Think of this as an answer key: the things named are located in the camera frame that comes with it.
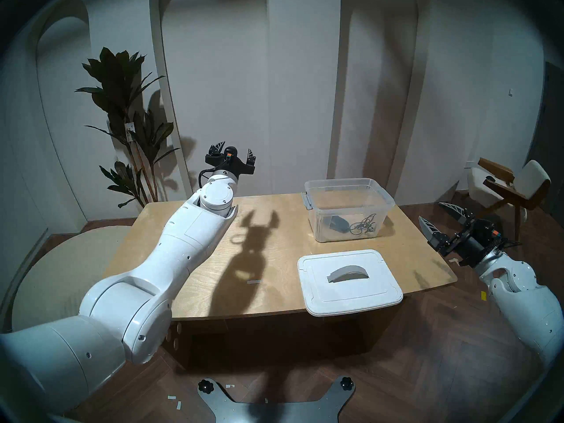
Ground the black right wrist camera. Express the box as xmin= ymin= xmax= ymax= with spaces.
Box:
xmin=480 ymin=219 xmax=507 ymax=247

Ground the black wired computer mouse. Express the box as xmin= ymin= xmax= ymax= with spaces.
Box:
xmin=328 ymin=213 xmax=378 ymax=238

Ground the round pale green rug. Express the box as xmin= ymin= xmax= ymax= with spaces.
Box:
xmin=12 ymin=226 xmax=133 ymax=332

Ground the tall dark green plant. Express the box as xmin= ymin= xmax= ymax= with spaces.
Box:
xmin=75 ymin=47 xmax=180 ymax=209

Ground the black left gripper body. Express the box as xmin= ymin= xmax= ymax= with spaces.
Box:
xmin=206 ymin=157 xmax=249 ymax=185

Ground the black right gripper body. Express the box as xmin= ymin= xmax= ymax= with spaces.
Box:
xmin=445 ymin=221 xmax=501 ymax=269

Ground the grey metal robot base plate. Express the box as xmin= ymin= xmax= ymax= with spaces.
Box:
xmin=197 ymin=376 xmax=356 ymax=423

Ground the wooden armchair with white cushions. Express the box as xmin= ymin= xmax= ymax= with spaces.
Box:
xmin=460 ymin=158 xmax=551 ymax=245

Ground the clear plastic storage container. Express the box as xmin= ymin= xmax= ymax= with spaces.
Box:
xmin=302 ymin=178 xmax=396 ymax=243

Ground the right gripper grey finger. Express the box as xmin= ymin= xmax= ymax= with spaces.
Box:
xmin=439 ymin=202 xmax=476 ymax=228
xmin=418 ymin=216 xmax=455 ymax=256

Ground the white lid with grey handle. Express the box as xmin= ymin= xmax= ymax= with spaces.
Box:
xmin=297 ymin=249 xmax=404 ymax=317

